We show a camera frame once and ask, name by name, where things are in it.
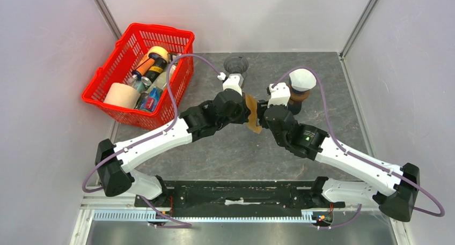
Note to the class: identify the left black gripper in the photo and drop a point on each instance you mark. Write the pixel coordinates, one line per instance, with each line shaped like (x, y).
(244, 114)

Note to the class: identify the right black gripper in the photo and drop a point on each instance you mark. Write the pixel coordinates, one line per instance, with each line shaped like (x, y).
(261, 106)

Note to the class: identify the brown paper coffee filter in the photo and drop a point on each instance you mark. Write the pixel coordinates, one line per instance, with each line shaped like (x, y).
(252, 105)

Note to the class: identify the brown wooden ring holder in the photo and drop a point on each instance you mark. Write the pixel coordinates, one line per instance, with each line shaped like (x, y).
(298, 96)

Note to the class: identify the grey transparent dripper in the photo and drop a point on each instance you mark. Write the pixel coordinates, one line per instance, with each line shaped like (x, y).
(236, 64)

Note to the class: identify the white paper coffee filter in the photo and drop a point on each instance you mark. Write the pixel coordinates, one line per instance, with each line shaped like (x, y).
(302, 80)

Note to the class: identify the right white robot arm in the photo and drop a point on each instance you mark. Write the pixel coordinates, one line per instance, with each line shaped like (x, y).
(388, 186)

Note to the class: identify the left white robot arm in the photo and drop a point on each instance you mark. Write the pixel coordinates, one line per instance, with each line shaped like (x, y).
(116, 163)

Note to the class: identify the black red carafe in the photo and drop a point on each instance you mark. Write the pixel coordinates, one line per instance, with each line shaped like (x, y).
(294, 107)

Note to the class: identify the clear plastic bottle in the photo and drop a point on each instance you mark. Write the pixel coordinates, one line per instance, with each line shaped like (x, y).
(160, 83)

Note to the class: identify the orange black bottle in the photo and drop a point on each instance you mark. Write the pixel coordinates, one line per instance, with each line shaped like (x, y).
(150, 68)

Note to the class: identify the yellow tape roll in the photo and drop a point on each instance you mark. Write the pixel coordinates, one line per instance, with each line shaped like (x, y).
(156, 52)

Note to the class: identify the red plastic basket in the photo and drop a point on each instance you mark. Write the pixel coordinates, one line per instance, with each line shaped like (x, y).
(129, 50)

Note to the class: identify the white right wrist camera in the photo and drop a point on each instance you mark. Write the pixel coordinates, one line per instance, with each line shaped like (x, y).
(279, 94)

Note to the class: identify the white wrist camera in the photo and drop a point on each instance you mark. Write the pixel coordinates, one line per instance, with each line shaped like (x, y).
(279, 94)
(233, 81)

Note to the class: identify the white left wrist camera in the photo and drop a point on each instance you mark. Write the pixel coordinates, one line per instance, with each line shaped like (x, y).
(233, 81)

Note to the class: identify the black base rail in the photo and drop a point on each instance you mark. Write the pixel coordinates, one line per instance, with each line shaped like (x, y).
(244, 199)

